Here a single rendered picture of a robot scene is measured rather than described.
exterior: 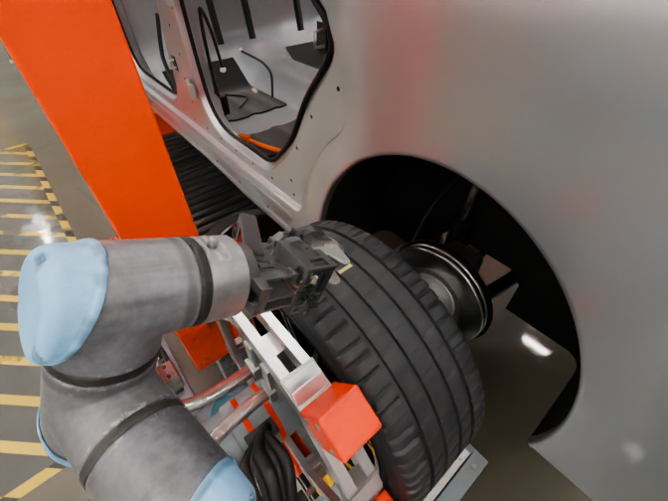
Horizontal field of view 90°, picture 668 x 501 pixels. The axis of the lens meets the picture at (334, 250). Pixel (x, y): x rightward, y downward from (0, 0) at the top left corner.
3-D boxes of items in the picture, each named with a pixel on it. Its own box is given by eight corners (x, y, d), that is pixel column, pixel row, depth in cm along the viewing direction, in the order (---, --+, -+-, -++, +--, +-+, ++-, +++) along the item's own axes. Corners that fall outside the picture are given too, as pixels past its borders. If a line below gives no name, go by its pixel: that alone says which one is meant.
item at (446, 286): (486, 356, 96) (490, 263, 81) (470, 373, 93) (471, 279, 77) (402, 309, 120) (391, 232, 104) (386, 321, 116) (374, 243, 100)
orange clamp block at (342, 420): (357, 416, 55) (384, 425, 48) (320, 450, 52) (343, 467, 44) (334, 380, 56) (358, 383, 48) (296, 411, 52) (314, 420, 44)
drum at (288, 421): (316, 423, 80) (313, 400, 70) (236, 493, 70) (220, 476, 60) (283, 380, 88) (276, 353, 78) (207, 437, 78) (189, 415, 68)
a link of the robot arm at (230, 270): (163, 287, 38) (181, 214, 34) (204, 281, 41) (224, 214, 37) (199, 344, 33) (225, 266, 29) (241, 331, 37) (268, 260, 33)
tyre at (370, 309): (564, 461, 57) (346, 161, 66) (488, 587, 46) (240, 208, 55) (388, 425, 115) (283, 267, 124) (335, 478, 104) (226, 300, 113)
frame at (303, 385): (369, 519, 83) (398, 455, 45) (349, 542, 80) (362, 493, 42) (255, 363, 113) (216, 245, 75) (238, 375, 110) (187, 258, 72)
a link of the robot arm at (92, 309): (11, 321, 29) (9, 218, 25) (162, 295, 38) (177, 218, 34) (34, 405, 24) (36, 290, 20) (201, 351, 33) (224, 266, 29)
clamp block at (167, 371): (186, 386, 75) (178, 375, 71) (144, 413, 70) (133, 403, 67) (177, 369, 77) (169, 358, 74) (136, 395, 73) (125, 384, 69)
